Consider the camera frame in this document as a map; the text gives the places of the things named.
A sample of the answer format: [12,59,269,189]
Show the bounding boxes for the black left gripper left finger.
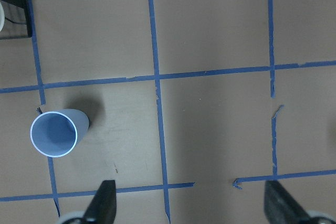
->
[83,180,117,221]

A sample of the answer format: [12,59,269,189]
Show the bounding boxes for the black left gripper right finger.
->
[264,180,310,221]

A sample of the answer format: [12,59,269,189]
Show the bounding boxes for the light blue plastic cup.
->
[30,109,89,158]

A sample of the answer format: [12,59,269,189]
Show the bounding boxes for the white mug near rack end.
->
[0,3,5,31]

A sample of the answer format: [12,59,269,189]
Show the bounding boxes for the black wire mug rack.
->
[1,0,32,40]

